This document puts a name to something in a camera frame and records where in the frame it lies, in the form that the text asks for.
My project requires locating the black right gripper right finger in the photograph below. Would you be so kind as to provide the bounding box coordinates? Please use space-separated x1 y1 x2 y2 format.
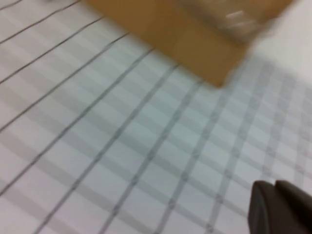
275 179 312 234

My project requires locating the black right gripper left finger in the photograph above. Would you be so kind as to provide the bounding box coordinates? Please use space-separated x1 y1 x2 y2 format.
247 179 302 234

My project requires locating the white black grid tablecloth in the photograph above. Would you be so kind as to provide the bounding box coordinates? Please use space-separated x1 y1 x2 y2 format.
0 0 312 234

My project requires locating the tall taped cardboard box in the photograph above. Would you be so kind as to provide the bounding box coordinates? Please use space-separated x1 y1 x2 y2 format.
82 0 293 88

